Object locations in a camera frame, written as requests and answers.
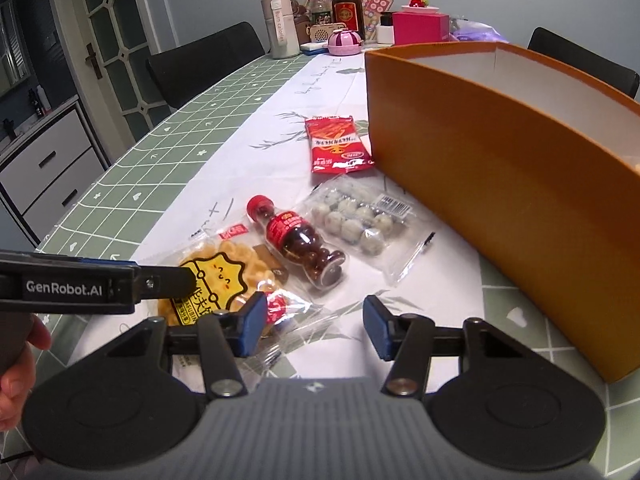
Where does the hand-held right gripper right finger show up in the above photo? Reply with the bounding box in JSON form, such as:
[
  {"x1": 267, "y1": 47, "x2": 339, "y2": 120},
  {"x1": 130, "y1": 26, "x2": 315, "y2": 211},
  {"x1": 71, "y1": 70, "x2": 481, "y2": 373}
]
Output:
[{"x1": 362, "y1": 295, "x2": 541, "y2": 396}]

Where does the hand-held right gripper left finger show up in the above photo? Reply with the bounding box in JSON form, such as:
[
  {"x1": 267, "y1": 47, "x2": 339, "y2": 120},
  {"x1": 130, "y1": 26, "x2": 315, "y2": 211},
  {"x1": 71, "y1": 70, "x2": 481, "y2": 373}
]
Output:
[{"x1": 102, "y1": 291, "x2": 268, "y2": 401}]

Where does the yellow waffle cookie packet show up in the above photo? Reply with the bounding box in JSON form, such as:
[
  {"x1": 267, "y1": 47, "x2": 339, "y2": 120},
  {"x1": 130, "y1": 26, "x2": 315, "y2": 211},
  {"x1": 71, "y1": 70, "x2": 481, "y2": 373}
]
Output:
[{"x1": 150, "y1": 222, "x2": 346, "y2": 378}]

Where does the orange cardboard box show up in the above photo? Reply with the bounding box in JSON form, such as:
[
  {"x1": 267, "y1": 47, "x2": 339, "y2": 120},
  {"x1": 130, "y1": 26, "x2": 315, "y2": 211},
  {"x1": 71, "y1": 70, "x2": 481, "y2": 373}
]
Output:
[{"x1": 364, "y1": 41, "x2": 640, "y2": 384}]

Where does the person's left hand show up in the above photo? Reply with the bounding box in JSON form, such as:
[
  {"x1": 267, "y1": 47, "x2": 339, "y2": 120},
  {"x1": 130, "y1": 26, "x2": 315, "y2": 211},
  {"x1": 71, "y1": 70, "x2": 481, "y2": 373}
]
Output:
[{"x1": 0, "y1": 314, "x2": 52, "y2": 432}]

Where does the small red-capped candy bottle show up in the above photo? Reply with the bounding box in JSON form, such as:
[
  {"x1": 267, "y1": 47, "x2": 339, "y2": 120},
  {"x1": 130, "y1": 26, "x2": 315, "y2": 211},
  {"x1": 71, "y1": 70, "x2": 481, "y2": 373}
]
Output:
[{"x1": 246, "y1": 195, "x2": 347, "y2": 291}]

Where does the white drawer cabinet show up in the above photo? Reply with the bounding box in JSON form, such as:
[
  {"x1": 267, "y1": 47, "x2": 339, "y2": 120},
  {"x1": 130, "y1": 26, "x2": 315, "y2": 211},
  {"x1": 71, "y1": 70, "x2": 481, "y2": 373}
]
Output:
[{"x1": 0, "y1": 97, "x2": 109, "y2": 247}]

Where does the clear bag of white balls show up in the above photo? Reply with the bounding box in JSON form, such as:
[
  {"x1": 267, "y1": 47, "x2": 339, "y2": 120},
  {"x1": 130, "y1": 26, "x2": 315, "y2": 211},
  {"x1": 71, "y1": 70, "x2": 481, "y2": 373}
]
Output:
[{"x1": 300, "y1": 177, "x2": 436, "y2": 287}]

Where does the red snack packet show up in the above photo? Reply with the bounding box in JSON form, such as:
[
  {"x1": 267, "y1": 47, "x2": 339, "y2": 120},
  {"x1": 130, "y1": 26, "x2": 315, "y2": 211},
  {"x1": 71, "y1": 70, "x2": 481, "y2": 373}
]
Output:
[{"x1": 305, "y1": 115, "x2": 375, "y2": 175}]

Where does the black chair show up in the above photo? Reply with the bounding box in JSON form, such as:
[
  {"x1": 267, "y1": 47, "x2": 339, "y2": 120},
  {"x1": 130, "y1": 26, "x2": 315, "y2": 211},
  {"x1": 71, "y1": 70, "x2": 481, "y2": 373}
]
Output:
[
  {"x1": 527, "y1": 27, "x2": 640, "y2": 101},
  {"x1": 146, "y1": 21, "x2": 266, "y2": 111}
]

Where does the glass panel door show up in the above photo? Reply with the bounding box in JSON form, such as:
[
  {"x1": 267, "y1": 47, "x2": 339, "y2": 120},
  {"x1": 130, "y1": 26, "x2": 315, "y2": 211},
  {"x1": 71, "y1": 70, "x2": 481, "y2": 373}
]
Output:
[{"x1": 47, "y1": 0, "x2": 179, "y2": 171}]

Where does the white pink water bottle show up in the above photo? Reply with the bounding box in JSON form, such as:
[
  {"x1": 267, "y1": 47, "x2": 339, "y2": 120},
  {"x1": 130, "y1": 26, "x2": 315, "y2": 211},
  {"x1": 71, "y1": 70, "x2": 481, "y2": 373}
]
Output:
[{"x1": 260, "y1": 0, "x2": 301, "y2": 60}]

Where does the pink round container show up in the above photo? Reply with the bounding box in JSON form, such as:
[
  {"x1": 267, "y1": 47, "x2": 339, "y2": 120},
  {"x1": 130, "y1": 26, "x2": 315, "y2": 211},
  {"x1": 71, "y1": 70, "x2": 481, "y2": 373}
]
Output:
[{"x1": 325, "y1": 29, "x2": 364, "y2": 57}]

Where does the brown figurine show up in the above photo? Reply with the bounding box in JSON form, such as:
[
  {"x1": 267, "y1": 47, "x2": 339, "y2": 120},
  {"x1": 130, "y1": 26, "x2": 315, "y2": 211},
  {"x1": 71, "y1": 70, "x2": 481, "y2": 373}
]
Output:
[{"x1": 292, "y1": 2, "x2": 314, "y2": 45}]

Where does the small cream radio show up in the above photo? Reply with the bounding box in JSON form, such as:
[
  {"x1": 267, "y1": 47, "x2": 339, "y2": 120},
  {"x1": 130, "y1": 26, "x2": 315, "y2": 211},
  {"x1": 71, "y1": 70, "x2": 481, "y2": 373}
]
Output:
[{"x1": 310, "y1": 22, "x2": 347, "y2": 46}]

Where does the small white jar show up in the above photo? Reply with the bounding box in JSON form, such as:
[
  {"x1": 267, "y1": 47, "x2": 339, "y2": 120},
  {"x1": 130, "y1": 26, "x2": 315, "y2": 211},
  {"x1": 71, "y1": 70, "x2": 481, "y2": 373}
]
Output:
[{"x1": 376, "y1": 12, "x2": 396, "y2": 45}]

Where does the pink square box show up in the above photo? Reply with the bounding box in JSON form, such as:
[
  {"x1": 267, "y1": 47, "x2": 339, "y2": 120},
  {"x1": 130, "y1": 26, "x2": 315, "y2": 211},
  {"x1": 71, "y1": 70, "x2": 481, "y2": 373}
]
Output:
[{"x1": 391, "y1": 11, "x2": 450, "y2": 46}]

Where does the purple tissue pack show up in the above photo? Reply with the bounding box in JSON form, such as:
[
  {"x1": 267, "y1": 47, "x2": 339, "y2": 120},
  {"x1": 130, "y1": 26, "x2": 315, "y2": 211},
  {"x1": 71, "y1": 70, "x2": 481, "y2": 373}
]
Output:
[{"x1": 449, "y1": 16, "x2": 508, "y2": 44}]

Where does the green label plastic bottle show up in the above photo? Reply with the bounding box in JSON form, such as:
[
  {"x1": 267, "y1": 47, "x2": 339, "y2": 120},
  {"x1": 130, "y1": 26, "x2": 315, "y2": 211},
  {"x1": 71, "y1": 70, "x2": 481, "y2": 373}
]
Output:
[{"x1": 306, "y1": 0, "x2": 335, "y2": 28}]

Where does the brown glass liquor bottle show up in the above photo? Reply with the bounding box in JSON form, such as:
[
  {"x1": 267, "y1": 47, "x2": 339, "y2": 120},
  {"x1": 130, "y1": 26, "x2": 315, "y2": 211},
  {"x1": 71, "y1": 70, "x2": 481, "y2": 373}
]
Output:
[{"x1": 331, "y1": 0, "x2": 366, "y2": 41}]

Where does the colourful dotted card board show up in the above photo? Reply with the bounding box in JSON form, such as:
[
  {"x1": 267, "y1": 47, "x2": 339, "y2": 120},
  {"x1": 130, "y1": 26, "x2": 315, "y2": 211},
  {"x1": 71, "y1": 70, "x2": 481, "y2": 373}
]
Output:
[{"x1": 350, "y1": 0, "x2": 394, "y2": 41}]

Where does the dark door handle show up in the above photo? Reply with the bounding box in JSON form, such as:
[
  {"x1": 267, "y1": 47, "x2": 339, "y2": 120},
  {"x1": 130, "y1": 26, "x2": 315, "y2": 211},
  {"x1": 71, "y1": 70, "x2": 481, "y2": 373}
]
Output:
[{"x1": 85, "y1": 44, "x2": 104, "y2": 80}]

